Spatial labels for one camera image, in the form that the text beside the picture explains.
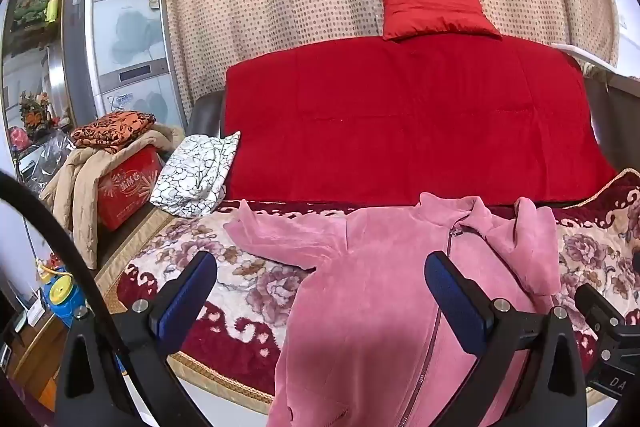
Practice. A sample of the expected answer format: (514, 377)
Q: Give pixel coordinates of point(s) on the clear plastic bag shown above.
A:
(45, 162)

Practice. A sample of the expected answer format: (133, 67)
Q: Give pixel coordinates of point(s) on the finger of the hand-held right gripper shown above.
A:
(597, 307)

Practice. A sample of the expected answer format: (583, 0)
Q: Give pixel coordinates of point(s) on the silver refrigerator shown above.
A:
(130, 32)

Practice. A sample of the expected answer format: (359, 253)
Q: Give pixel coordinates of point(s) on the orange black folded cloth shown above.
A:
(112, 129)

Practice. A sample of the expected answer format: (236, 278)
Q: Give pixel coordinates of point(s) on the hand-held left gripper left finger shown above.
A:
(185, 302)

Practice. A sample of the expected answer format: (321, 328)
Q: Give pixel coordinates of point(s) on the red blanket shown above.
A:
(400, 122)

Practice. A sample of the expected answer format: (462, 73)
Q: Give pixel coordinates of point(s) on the beige padded coat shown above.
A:
(80, 187)

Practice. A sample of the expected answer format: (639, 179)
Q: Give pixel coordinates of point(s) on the wooden side cabinet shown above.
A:
(30, 357)

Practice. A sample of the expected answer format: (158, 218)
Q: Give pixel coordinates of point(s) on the blue yellow toy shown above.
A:
(60, 297)

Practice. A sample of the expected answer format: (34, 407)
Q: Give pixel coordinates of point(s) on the pink zip jacket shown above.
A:
(370, 287)

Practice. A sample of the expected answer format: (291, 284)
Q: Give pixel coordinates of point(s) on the red cardboard box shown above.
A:
(125, 192)

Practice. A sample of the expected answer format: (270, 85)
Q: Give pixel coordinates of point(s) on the dark sofa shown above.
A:
(620, 127)

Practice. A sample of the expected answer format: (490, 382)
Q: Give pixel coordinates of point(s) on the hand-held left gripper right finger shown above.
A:
(455, 307)

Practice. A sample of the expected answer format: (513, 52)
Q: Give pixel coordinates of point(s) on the black white patterned cloth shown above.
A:
(197, 172)

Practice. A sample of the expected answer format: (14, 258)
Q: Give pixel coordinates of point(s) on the flower bouquet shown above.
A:
(35, 112)

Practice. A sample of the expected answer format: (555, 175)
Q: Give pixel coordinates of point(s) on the red pillow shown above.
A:
(435, 9)

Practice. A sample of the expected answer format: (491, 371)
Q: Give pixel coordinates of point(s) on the white window sill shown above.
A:
(590, 57)

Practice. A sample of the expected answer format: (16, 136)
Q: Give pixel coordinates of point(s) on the floral plush blanket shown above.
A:
(250, 277)

